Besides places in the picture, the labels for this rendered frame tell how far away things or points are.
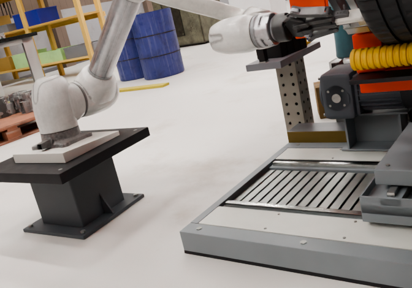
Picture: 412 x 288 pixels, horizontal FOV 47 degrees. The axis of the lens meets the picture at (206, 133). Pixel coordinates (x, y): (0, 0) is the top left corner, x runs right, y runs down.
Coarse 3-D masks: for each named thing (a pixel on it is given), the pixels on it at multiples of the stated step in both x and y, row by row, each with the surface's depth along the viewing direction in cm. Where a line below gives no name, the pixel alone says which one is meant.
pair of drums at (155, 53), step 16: (144, 16) 547; (160, 16) 550; (144, 32) 553; (160, 32) 553; (128, 48) 597; (144, 48) 560; (160, 48) 557; (176, 48) 569; (128, 64) 603; (144, 64) 570; (160, 64) 561; (176, 64) 569; (128, 80) 612
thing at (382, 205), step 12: (372, 180) 135; (372, 192) 132; (384, 192) 126; (396, 192) 124; (408, 192) 126; (360, 204) 128; (372, 204) 126; (384, 204) 124; (396, 204) 122; (408, 204) 120; (372, 216) 127; (384, 216) 125; (396, 216) 123; (408, 216) 121
